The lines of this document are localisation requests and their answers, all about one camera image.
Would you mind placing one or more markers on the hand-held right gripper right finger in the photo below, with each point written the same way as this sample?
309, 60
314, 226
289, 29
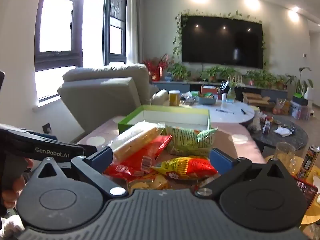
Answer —
220, 160

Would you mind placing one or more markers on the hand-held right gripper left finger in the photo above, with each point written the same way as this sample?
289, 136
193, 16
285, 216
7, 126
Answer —
103, 158

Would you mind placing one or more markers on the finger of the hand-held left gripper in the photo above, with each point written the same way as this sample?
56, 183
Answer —
88, 149

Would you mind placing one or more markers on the clear yellow cracker pack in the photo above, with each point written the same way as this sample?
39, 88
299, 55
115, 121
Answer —
135, 142

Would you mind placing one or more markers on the yellow red snack bag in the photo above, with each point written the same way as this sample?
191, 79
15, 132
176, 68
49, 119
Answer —
185, 167

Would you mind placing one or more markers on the green cardboard box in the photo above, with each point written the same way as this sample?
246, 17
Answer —
126, 125

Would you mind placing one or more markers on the green snack bag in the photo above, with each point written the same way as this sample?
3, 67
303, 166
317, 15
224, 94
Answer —
185, 140

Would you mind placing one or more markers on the red white-lettered snack bag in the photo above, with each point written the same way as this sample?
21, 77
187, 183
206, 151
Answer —
150, 151

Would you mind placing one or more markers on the person's left hand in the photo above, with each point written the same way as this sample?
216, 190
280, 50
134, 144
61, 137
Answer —
12, 192

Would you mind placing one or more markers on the beige sofa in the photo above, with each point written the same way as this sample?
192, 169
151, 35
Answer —
100, 97

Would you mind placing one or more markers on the blue tray with items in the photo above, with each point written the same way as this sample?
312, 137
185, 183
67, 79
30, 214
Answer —
207, 101

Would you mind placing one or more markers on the small white cup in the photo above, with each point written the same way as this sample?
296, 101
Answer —
224, 97

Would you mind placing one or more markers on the clear glass cup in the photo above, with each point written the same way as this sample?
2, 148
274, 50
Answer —
285, 155

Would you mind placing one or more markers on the glass vase with plant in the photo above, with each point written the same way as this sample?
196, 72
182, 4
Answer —
231, 93

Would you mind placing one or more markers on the brown cardboard box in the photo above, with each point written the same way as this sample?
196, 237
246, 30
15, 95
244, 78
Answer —
256, 99

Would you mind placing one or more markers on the orange box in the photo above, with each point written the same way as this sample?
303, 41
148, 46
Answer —
210, 90

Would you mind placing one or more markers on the dark round coffee table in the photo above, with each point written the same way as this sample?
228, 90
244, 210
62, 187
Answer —
296, 137

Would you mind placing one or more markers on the green potted plant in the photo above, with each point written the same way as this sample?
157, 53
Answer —
217, 73
262, 78
178, 72

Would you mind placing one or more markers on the black yellow drink can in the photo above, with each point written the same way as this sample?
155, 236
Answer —
308, 163

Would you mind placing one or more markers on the red black box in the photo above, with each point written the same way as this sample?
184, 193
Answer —
306, 188

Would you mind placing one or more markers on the clear storage bin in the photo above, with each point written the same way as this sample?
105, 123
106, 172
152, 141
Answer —
300, 111

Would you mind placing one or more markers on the yellow side table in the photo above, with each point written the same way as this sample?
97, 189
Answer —
312, 212

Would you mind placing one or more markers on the red flower decoration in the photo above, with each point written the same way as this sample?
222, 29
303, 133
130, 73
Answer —
157, 66

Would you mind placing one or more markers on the peace lily white pot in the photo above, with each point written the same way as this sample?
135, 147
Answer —
308, 93

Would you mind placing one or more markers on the black television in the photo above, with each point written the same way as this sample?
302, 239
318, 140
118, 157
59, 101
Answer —
220, 42

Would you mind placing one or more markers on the black framed window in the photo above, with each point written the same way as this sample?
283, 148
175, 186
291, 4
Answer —
57, 25
116, 25

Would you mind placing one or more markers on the white curtain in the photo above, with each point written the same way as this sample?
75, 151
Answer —
133, 30

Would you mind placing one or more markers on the trailing green vine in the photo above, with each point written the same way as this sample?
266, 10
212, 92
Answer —
178, 30

